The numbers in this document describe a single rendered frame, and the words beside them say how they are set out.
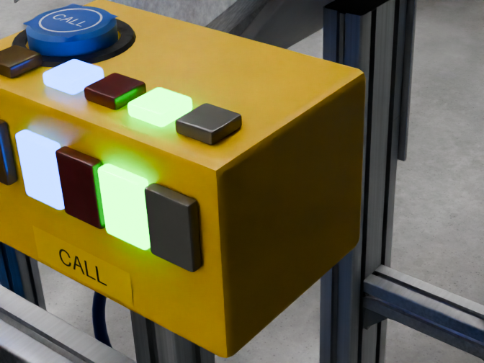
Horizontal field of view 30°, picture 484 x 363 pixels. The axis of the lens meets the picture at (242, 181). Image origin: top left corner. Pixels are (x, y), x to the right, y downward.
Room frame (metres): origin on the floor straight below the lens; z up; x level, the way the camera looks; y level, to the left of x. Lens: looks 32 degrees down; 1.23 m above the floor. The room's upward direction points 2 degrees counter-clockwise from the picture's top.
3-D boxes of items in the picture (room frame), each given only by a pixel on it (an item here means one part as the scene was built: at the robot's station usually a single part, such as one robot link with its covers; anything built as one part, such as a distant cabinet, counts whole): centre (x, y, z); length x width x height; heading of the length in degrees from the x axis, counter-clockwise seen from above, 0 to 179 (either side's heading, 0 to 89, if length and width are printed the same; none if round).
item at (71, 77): (0.34, 0.07, 1.08); 0.02 x 0.02 x 0.01; 50
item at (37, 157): (0.32, 0.08, 1.04); 0.02 x 0.01 x 0.03; 50
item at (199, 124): (0.29, 0.01, 1.08); 0.02 x 0.02 x 0.01; 50
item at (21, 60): (0.36, 0.09, 1.08); 0.02 x 0.02 x 0.01; 50
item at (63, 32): (0.38, 0.07, 1.08); 0.04 x 0.04 x 0.02
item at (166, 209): (0.27, 0.03, 1.04); 0.02 x 0.01 x 0.03; 50
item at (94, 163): (0.30, 0.06, 1.04); 0.02 x 0.01 x 0.03; 50
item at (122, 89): (0.32, 0.05, 1.08); 0.02 x 0.02 x 0.01; 50
